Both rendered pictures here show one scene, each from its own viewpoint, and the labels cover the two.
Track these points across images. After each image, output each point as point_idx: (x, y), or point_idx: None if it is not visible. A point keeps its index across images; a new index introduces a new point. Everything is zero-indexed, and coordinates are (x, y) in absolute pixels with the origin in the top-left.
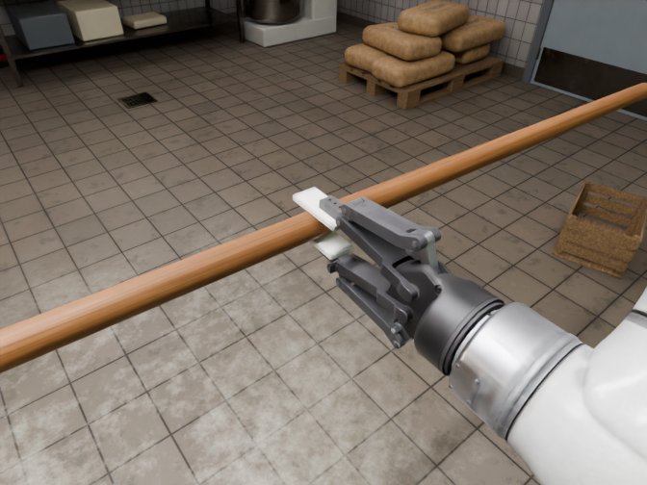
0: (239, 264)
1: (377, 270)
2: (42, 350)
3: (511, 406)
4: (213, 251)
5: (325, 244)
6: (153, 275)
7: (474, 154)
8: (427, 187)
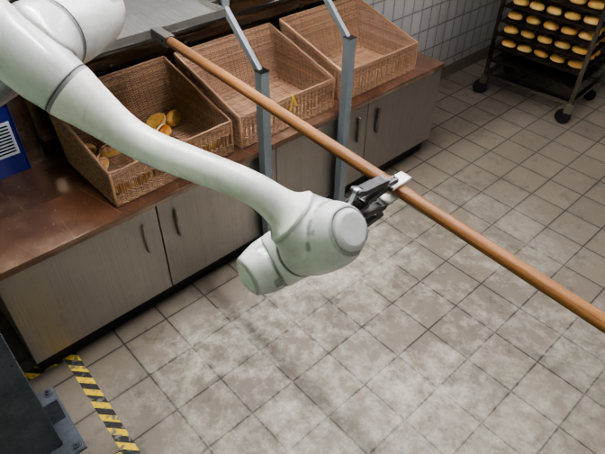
0: (356, 166)
1: (372, 210)
2: (307, 136)
3: None
4: (356, 156)
5: (385, 195)
6: (338, 145)
7: (491, 246)
8: (446, 226)
